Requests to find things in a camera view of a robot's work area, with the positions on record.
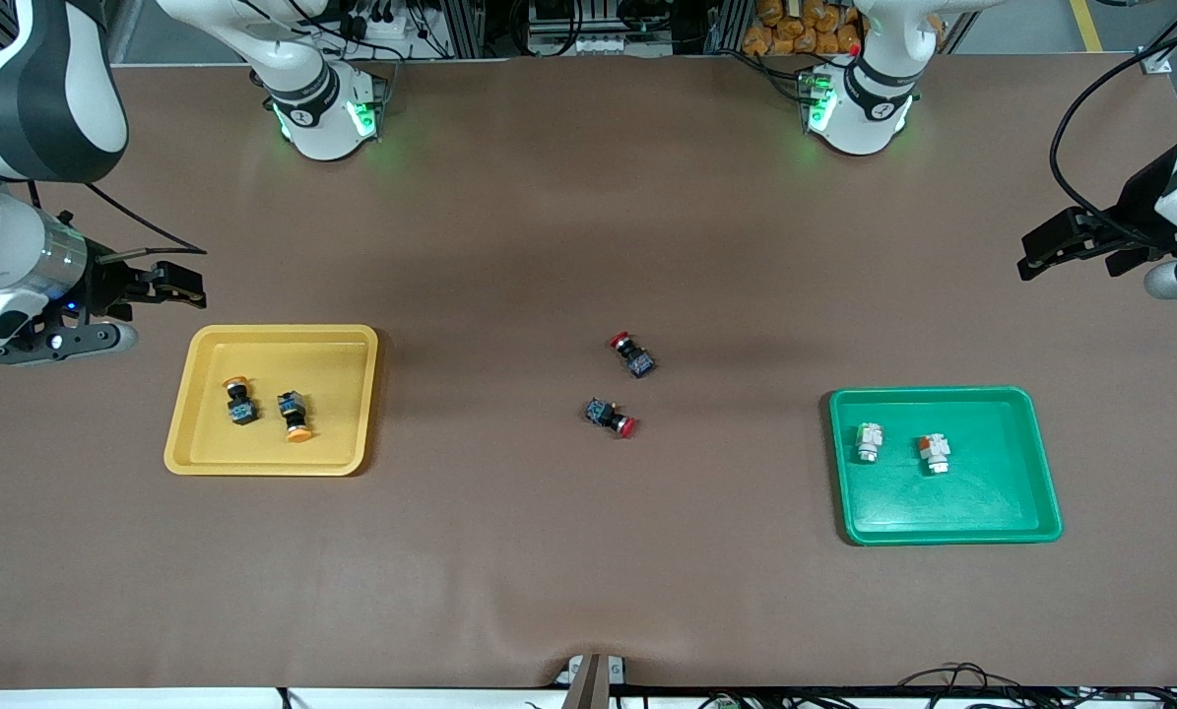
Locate black cable bundle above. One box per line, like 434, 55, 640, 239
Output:
893, 663, 1177, 709

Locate white power strip with plugs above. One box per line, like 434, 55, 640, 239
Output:
352, 10, 415, 42

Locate green plastic tray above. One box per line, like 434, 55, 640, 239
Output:
828, 386, 1064, 547

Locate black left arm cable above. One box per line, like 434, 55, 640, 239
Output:
1049, 18, 1177, 249

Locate red push button switch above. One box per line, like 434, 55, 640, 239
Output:
585, 397, 639, 439
609, 331, 657, 379

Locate aluminium frame profile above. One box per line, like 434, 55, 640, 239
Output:
1135, 0, 1177, 76

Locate brown table mat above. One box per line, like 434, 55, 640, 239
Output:
0, 54, 1177, 690

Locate yellow plastic tray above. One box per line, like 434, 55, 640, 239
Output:
163, 324, 379, 478

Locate metal table edge clamp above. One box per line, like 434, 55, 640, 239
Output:
553, 653, 629, 709

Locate orange packaged goods pile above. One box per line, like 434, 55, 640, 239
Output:
741, 0, 865, 56

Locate yellow push button switch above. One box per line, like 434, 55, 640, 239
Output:
222, 374, 261, 427
275, 390, 316, 445

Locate long white power strip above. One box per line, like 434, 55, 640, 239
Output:
527, 33, 630, 57

